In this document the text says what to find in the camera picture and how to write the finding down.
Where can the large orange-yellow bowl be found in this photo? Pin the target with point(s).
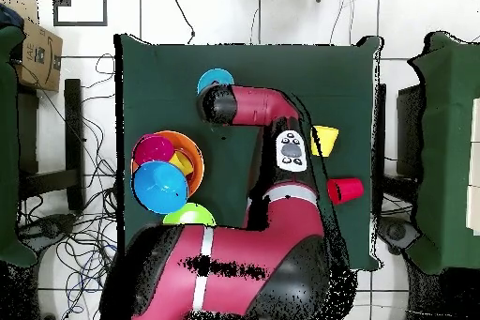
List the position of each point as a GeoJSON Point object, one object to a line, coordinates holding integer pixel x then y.
{"type": "Point", "coordinates": [189, 143]}

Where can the yellow cup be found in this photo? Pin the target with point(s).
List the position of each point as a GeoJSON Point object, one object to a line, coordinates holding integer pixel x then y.
{"type": "Point", "coordinates": [327, 133]}
{"type": "Point", "coordinates": [182, 162]}

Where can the large green bowl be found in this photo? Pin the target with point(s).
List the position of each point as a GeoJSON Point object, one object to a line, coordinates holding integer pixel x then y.
{"type": "Point", "coordinates": [189, 216]}

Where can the small light blue bowl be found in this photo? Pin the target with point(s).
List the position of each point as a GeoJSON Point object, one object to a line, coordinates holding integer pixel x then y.
{"type": "Point", "coordinates": [215, 76]}

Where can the large blue bowl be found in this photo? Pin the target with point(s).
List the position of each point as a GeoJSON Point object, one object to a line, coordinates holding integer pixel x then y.
{"type": "Point", "coordinates": [159, 188]}

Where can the small magenta bowl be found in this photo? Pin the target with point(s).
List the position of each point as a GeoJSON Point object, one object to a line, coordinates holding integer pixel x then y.
{"type": "Point", "coordinates": [153, 149]}

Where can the orange-yellow cup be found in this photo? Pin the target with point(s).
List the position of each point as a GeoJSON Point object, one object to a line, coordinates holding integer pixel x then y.
{"type": "Point", "coordinates": [327, 149]}

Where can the red cup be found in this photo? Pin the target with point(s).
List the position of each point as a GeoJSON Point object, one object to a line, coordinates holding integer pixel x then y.
{"type": "Point", "coordinates": [348, 190]}

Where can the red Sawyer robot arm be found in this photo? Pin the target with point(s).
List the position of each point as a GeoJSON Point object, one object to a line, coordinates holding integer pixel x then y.
{"type": "Point", "coordinates": [258, 106]}

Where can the white box stack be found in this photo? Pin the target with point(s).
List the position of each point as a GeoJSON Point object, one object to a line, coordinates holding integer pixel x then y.
{"type": "Point", "coordinates": [474, 166]}

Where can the dark green tablecloth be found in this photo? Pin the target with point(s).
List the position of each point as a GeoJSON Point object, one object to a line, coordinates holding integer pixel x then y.
{"type": "Point", "coordinates": [168, 72]}

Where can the black metal stand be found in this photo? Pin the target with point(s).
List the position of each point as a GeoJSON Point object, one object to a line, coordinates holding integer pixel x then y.
{"type": "Point", "coordinates": [74, 128]}

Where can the green cloth-covered table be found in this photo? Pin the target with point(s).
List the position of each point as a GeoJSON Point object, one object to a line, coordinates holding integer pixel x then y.
{"type": "Point", "coordinates": [7, 147]}
{"type": "Point", "coordinates": [446, 147]}

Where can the cardboard box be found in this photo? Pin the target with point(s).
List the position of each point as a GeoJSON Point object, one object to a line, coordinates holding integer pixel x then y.
{"type": "Point", "coordinates": [39, 57]}

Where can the black square frame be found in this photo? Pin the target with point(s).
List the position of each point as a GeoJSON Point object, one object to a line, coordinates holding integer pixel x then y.
{"type": "Point", "coordinates": [80, 24]}

